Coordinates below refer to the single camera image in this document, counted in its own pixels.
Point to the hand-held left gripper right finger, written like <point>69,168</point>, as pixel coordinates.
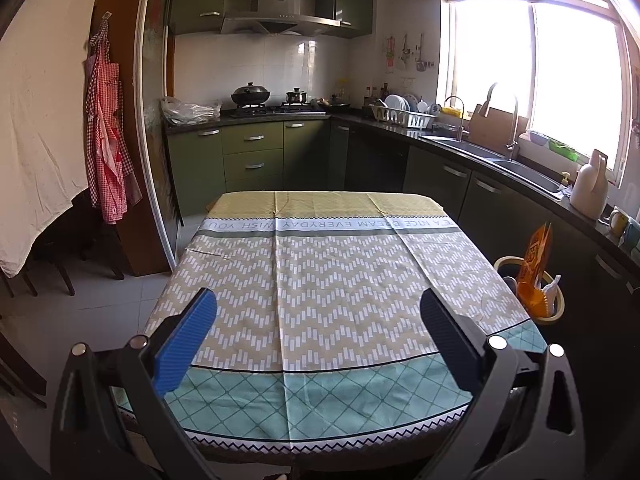
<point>450,345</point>

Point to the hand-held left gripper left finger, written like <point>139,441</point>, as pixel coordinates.
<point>185,345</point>

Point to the yellow rimmed trash bin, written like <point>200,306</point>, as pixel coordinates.
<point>506,280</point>

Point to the orange snack bag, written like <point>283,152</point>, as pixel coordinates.
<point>532,265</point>

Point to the dark wooden chair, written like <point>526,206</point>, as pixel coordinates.
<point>100,250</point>

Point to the patterned tablecloth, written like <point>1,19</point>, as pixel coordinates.
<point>325,285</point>

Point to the steel kitchen sink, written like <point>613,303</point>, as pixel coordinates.
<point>470,149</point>

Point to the white plastic jug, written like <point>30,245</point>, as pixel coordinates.
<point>587,190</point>

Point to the yellow mug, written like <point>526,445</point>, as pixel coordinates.
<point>619,222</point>

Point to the tall metal faucet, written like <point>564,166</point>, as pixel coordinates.
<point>512,135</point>

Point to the short metal faucet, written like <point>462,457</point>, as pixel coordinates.
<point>459,125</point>

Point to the brown cardboard sheet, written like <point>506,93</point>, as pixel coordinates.
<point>487,127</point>

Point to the red checked apron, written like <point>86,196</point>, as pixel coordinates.
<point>107,135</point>

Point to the green plastic basin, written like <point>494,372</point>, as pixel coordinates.
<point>562,149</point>

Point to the white dish rack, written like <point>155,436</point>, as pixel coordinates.
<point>400,119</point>

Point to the clear plastic bag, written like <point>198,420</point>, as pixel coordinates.
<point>187,111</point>

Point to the gas stove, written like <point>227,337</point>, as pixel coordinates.
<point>280,110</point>

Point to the black wok with lid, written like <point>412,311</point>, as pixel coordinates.
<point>250,94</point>

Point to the black frying pan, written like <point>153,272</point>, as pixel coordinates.
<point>337,106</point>

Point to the steel pot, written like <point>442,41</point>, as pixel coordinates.
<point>296,97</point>

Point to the white hanging sheet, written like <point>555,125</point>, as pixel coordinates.
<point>35,110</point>

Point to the hanging metal ladle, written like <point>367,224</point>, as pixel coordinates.
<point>420,55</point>

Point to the kitchen window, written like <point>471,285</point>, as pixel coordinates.
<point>565,70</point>

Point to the steel range hood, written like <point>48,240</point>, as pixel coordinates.
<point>280,5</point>

